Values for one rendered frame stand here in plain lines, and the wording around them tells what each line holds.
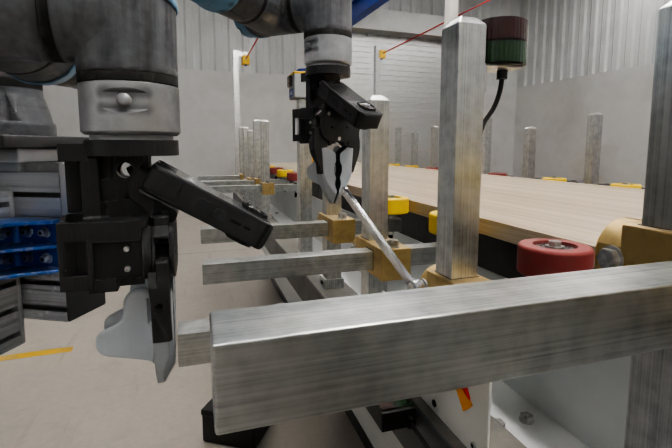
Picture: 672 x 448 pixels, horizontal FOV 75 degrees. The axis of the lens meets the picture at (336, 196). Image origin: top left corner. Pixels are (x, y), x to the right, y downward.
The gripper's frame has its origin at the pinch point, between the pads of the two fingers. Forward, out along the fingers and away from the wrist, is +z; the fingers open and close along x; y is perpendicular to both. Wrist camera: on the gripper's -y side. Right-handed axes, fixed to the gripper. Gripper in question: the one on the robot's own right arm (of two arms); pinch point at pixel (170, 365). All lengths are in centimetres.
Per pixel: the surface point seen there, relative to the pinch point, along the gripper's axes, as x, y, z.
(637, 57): -539, -735, -173
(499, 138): -822, -681, -39
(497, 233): -18, -49, -6
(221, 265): -23.4, -5.8, -2.5
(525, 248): 0.0, -38.3, -7.9
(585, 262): 4.2, -42.6, -7.0
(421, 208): -43, -49, -6
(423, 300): 25.1, -11.1, -13.5
